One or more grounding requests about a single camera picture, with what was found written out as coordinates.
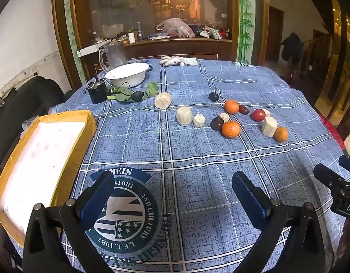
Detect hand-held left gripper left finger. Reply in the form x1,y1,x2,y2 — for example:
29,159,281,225
23,171,116,273

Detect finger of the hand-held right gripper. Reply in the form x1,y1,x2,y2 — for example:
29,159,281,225
314,163,350,198
339,156,350,174

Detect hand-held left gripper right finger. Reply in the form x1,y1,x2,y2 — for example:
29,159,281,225
232,171,326,273

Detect orange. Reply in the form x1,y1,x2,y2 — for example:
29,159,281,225
221,121,242,139
224,99,240,115
274,126,289,143

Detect yellow box with white lining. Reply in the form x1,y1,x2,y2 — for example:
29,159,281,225
0,110,97,248

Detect red apple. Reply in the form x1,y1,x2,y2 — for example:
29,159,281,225
251,109,266,123

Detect red patterned cloth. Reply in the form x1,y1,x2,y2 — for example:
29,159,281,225
317,112,347,151

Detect blue plaid tablecloth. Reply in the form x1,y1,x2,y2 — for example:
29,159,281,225
50,58,349,273

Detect black box device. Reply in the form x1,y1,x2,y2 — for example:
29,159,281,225
88,75,108,104

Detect green leaf sprig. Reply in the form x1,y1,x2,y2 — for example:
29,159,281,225
146,82,160,98
107,88,134,103

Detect wooden stair railing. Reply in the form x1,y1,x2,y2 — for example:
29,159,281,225
301,30,335,91

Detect beige round bread piece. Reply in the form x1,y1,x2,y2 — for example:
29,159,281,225
154,92,172,109

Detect white enamel basin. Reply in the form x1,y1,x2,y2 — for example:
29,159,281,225
105,63,150,88

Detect dark hanging jacket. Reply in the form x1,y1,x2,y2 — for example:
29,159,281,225
281,32,303,61

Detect brown wooden door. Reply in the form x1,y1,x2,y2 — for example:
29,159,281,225
267,6,285,64

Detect white work gloves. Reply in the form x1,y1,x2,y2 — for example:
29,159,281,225
159,56,189,66

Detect pink plastic bag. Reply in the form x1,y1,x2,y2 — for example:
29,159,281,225
156,18,196,38

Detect wooden glass cabinet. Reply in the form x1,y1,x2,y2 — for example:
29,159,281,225
51,0,269,83

